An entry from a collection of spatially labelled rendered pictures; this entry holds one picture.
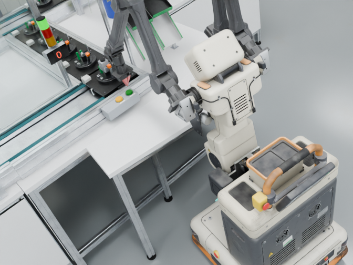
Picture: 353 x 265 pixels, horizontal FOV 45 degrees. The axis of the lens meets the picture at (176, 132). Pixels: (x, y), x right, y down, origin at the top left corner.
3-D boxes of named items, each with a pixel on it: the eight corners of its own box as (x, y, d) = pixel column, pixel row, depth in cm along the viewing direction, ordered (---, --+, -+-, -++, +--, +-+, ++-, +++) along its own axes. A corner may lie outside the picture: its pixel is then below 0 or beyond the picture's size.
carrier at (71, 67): (113, 62, 259) (107, 44, 250) (81, 82, 249) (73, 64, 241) (92, 50, 274) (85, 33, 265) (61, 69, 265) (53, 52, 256)
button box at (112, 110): (141, 100, 234) (137, 91, 230) (111, 121, 226) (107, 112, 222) (133, 95, 238) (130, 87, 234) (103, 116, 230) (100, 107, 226)
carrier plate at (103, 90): (138, 75, 243) (137, 73, 241) (105, 98, 233) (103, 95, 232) (114, 62, 258) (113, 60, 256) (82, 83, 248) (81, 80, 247)
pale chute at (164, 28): (180, 40, 255) (183, 37, 251) (163, 49, 251) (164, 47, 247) (157, 0, 255) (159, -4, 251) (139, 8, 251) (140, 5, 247)
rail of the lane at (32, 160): (154, 87, 247) (150, 72, 240) (22, 180, 212) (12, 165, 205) (148, 84, 250) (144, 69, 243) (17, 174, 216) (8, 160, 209)
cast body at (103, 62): (112, 69, 239) (108, 59, 235) (105, 73, 238) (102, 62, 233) (104, 64, 245) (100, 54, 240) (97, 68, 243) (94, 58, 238)
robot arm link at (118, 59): (114, 58, 211) (123, 52, 213) (107, 52, 215) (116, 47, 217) (117, 69, 216) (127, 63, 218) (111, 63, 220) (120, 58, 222)
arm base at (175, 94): (172, 107, 175) (195, 93, 179) (162, 91, 177) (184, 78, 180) (169, 113, 184) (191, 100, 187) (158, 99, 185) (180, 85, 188)
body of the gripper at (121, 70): (112, 76, 223) (107, 65, 218) (126, 66, 227) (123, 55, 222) (118, 81, 219) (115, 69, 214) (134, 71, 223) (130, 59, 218)
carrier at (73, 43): (92, 50, 274) (85, 33, 266) (61, 69, 265) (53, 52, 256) (73, 40, 289) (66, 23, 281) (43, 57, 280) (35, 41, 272)
